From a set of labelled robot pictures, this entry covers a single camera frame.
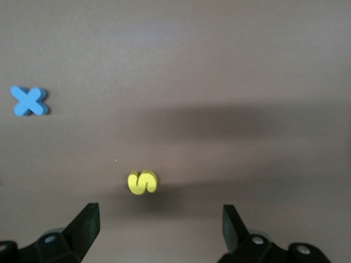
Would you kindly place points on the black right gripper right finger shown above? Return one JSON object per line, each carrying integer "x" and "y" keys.
{"x": 235, "y": 238}

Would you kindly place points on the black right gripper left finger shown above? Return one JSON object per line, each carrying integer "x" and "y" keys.
{"x": 82, "y": 235}

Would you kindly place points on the yellow foam letter s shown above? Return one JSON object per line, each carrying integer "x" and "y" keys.
{"x": 137, "y": 186}

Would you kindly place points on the blue foam letter x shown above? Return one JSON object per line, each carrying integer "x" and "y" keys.
{"x": 29, "y": 100}

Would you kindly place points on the brown table cover sheet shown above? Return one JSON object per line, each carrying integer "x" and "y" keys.
{"x": 175, "y": 54}

